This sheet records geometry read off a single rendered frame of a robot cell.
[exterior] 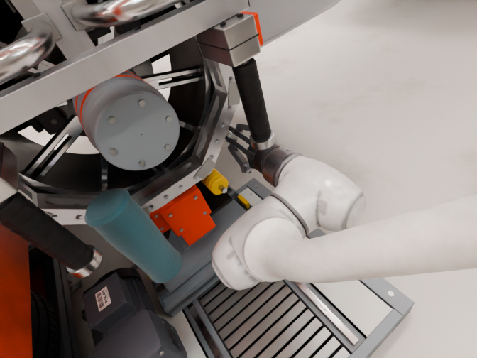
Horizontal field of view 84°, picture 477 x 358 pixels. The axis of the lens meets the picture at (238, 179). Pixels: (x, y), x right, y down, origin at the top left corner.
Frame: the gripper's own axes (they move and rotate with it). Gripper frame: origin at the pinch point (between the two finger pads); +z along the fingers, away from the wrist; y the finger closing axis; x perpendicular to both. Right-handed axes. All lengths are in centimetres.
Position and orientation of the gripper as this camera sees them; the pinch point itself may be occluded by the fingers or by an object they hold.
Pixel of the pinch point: (227, 131)
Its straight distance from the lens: 74.6
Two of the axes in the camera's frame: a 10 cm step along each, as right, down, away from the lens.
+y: 3.7, -8.8, -3.0
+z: -5.6, -4.7, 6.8
